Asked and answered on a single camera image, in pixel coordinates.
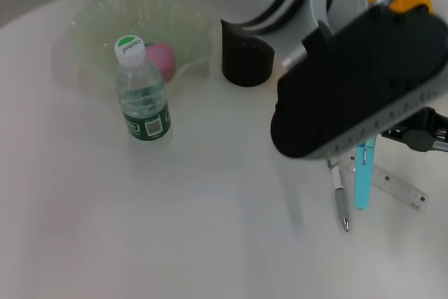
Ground transparent plastic ruler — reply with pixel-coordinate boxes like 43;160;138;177
344;151;430;214

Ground pink plush peach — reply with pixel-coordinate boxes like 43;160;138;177
145;42;176;83

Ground grey white ballpoint pen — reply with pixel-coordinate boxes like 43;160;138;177
327;158;351;233

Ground black mesh pen holder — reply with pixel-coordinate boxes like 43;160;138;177
220;18;276;88

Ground clear green-label water bottle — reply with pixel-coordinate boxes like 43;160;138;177
113;34;172;142

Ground light blue scissors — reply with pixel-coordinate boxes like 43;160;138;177
354;134;377;211

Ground translucent green ruffled bowl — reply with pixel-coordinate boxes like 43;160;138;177
68;0;214;94

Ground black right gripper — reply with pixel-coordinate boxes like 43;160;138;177
380;106;448;153

